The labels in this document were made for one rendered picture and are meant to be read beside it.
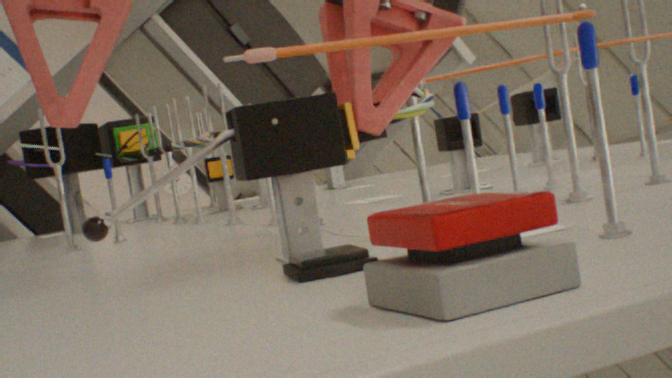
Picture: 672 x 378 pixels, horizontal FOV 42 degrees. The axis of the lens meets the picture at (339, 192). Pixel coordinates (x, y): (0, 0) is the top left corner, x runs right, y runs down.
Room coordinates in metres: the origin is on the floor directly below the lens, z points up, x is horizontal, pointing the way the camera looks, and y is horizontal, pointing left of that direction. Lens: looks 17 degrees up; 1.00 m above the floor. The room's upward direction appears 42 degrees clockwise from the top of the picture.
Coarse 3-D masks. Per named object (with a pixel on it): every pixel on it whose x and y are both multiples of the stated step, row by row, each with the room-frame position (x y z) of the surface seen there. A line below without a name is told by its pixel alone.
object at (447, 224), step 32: (512, 192) 0.30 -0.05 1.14; (544, 192) 0.28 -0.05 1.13; (384, 224) 0.30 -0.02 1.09; (416, 224) 0.28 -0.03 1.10; (448, 224) 0.27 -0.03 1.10; (480, 224) 0.27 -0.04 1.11; (512, 224) 0.27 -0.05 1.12; (544, 224) 0.28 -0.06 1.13; (416, 256) 0.30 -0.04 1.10; (448, 256) 0.28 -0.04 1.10; (480, 256) 0.28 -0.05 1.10
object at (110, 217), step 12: (276, 120) 0.45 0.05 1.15; (228, 132) 0.47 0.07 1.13; (216, 144) 0.47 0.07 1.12; (192, 156) 0.47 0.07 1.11; (204, 156) 0.47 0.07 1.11; (180, 168) 0.47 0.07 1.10; (168, 180) 0.47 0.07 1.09; (144, 192) 0.47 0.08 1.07; (132, 204) 0.47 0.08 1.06; (108, 216) 0.47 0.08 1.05; (120, 216) 0.48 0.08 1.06
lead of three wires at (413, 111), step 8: (416, 88) 0.53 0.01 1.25; (416, 96) 0.53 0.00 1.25; (424, 96) 0.50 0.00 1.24; (432, 96) 0.50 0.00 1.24; (424, 104) 0.48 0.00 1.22; (432, 104) 0.49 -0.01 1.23; (400, 112) 0.47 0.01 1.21; (408, 112) 0.47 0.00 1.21; (416, 112) 0.48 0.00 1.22; (424, 112) 0.48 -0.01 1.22; (392, 120) 0.47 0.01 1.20; (400, 120) 0.47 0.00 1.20
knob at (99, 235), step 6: (96, 216) 0.47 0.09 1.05; (90, 222) 0.47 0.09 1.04; (96, 222) 0.47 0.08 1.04; (102, 222) 0.47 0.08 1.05; (84, 228) 0.47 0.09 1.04; (90, 228) 0.47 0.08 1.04; (96, 228) 0.47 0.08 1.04; (102, 228) 0.47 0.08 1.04; (108, 228) 0.48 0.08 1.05; (84, 234) 0.48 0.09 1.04; (90, 234) 0.47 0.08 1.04; (96, 234) 0.47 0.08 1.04; (102, 234) 0.47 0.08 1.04; (90, 240) 0.48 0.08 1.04; (96, 240) 0.48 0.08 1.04
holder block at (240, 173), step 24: (312, 96) 0.45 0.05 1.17; (336, 96) 0.45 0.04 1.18; (240, 120) 0.45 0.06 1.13; (264, 120) 0.45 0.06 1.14; (288, 120) 0.45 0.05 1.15; (312, 120) 0.45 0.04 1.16; (336, 120) 0.45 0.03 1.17; (240, 144) 0.45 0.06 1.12; (264, 144) 0.45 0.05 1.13; (288, 144) 0.45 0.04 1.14; (312, 144) 0.45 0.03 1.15; (336, 144) 0.45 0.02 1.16; (240, 168) 0.47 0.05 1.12; (264, 168) 0.45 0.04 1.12; (288, 168) 0.45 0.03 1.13; (312, 168) 0.45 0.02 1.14
